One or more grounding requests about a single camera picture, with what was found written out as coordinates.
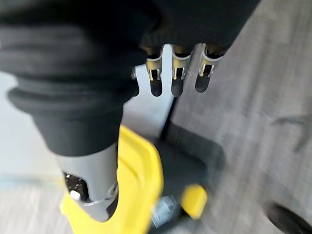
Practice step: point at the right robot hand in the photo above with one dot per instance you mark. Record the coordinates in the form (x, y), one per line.
(73, 73)

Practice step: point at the dark grey trash can body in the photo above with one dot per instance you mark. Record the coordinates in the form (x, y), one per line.
(187, 158)

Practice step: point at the yellow trash can pedal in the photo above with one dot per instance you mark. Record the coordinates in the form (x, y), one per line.
(195, 201)

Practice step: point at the silver label sticker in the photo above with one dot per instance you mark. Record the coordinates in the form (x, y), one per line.
(165, 210)

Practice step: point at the black round object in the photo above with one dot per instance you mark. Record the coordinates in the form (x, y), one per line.
(288, 219)

